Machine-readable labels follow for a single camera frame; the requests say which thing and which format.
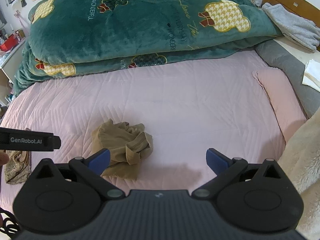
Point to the pink pillow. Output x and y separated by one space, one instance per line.
277 97

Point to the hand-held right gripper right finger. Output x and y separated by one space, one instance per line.
215 159

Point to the green printed plush blanket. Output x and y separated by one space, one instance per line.
130 27

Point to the beige patterned cloth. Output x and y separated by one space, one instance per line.
17 167

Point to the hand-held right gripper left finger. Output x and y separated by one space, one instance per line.
100 159

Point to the grey folded towel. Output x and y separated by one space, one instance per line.
292 25

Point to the red box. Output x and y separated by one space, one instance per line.
8 42

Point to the khaki garment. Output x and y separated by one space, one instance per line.
122 145

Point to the white side desk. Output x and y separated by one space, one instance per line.
6 65

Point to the pink quilted bed sheet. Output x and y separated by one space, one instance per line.
180 110

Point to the white folded cloth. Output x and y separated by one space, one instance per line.
312 73

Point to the grey bolster cushion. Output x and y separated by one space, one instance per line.
285 65

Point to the person's left hand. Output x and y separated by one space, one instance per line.
3 158

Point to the beige fluffy blanket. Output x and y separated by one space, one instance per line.
302 160

